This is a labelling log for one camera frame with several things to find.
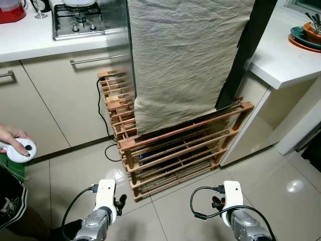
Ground wooden slatted rack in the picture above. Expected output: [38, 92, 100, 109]
[97, 69, 255, 202]

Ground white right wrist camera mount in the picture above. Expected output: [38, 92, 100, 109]
[221, 180, 244, 227]

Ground person's hand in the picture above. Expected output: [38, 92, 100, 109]
[0, 125, 31, 157]

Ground black power cable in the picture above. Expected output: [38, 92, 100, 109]
[96, 76, 123, 163]

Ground person's bare leg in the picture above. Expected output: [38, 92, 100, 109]
[5, 206, 53, 241]

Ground beige striped cloth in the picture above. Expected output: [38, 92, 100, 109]
[126, 0, 257, 136]

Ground long steel cabinet handle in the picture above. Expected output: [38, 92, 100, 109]
[70, 54, 129, 65]

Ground steel gas stove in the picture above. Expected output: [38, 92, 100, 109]
[52, 0, 129, 41]

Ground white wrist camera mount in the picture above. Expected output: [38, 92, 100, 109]
[94, 179, 117, 224]
[221, 180, 244, 227]

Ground clear wine glass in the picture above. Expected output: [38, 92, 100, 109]
[31, 0, 51, 20]

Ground green object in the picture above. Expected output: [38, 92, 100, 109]
[0, 155, 26, 182]

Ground orange bowl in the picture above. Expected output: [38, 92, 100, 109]
[302, 22, 321, 44]

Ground red jug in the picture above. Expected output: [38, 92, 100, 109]
[0, 0, 27, 25]

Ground white pot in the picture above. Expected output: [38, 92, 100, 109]
[62, 0, 99, 8]

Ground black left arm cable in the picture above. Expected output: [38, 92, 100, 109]
[61, 184, 99, 237]

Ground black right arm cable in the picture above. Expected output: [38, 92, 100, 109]
[189, 185, 277, 241]

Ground black printed shorts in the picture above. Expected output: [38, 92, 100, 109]
[0, 165, 29, 229]

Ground white handheld controller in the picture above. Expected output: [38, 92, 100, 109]
[0, 138, 38, 164]

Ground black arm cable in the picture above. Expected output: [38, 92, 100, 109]
[61, 184, 99, 237]
[189, 185, 277, 241]

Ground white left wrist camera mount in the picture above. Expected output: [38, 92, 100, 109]
[94, 179, 117, 224]

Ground orange plate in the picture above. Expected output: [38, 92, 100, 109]
[288, 33, 321, 54]

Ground cutlery bundle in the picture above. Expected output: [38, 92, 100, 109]
[305, 13, 321, 34]

